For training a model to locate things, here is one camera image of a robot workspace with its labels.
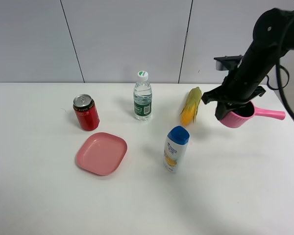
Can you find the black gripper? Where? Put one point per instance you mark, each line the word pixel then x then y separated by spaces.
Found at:
pixel 235 91

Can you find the pink toy saucepan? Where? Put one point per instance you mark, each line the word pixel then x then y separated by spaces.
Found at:
pixel 233 120

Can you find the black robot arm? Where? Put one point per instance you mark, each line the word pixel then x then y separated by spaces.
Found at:
pixel 273 37

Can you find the toy corn cob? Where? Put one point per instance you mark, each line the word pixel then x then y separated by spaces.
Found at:
pixel 190 109

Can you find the white shampoo bottle blue cap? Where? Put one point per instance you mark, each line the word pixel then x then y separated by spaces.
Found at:
pixel 175 146

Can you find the clear water bottle green label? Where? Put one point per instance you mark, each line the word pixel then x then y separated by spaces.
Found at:
pixel 142 96

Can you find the pink square plate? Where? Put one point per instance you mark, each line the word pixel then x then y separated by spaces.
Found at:
pixel 101 153

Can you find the red soda can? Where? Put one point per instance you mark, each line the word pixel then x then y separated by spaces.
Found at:
pixel 86 112

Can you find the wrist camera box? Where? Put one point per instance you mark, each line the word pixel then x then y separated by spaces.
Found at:
pixel 227 63

